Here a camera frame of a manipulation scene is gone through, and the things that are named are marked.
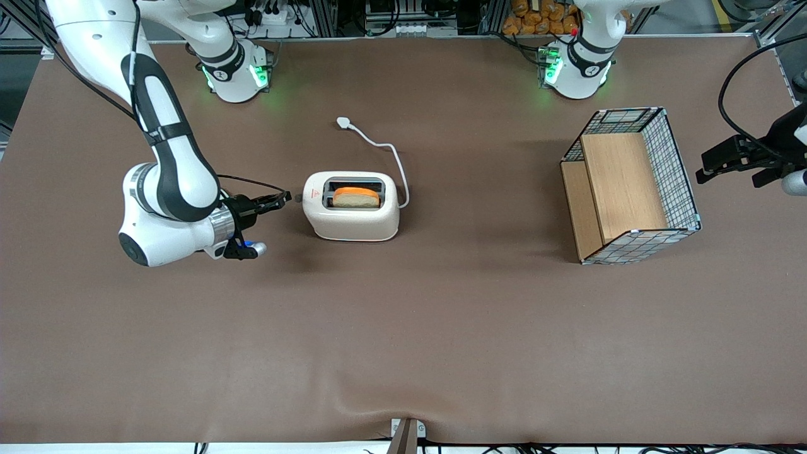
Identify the aluminium frame rail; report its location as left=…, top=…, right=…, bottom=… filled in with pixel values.
left=0, top=0, right=54, bottom=57
left=753, top=0, right=807, bottom=51

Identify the white toaster power cable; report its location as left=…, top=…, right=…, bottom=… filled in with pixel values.
left=336, top=117, right=410, bottom=209

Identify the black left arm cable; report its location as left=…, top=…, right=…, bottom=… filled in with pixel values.
left=718, top=33, right=807, bottom=160

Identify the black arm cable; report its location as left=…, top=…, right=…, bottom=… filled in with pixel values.
left=35, top=0, right=288, bottom=196
left=718, top=33, right=807, bottom=160

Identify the white two-slot toaster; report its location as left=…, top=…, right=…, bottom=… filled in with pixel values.
left=301, top=171, right=400, bottom=242

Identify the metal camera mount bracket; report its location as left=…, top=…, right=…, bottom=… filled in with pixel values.
left=390, top=417, right=427, bottom=454

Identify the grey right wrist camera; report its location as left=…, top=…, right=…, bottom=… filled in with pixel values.
left=223, top=235, right=267, bottom=261

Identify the pile of orange bread rolls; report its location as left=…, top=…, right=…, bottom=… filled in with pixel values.
left=502, top=0, right=581, bottom=36

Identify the wire basket with wooden shelf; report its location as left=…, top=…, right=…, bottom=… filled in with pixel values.
left=560, top=107, right=702, bottom=265

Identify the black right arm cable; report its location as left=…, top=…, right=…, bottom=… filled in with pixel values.
left=35, top=0, right=288, bottom=196

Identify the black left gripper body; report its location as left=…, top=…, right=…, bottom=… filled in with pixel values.
left=766, top=103, right=807, bottom=166

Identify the orange-crust toast slice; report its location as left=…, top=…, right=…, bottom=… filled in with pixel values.
left=332, top=187, right=381, bottom=209

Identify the brown table mat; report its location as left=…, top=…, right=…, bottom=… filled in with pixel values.
left=0, top=35, right=807, bottom=445

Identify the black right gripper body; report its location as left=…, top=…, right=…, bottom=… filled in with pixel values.
left=222, top=194, right=259, bottom=233

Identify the white power strip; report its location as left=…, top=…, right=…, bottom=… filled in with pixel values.
left=246, top=6, right=298, bottom=28

